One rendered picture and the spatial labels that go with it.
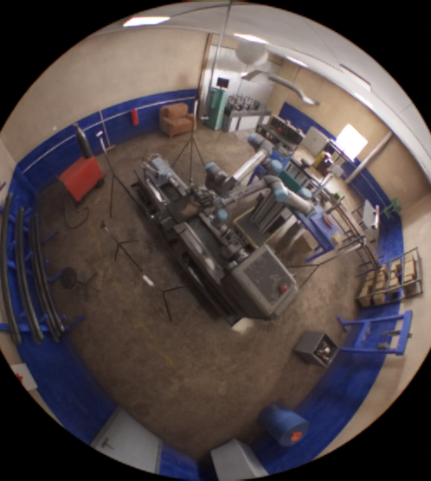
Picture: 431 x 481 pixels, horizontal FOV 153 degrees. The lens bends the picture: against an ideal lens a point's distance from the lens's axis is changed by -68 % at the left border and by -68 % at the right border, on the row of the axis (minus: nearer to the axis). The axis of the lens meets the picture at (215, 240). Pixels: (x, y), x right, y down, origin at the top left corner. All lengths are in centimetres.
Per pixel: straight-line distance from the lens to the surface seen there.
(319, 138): 772
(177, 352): 277
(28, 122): 502
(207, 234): 217
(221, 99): 548
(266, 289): 150
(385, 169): 792
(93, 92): 484
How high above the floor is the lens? 266
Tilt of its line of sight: 64 degrees down
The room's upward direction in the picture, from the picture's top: 24 degrees clockwise
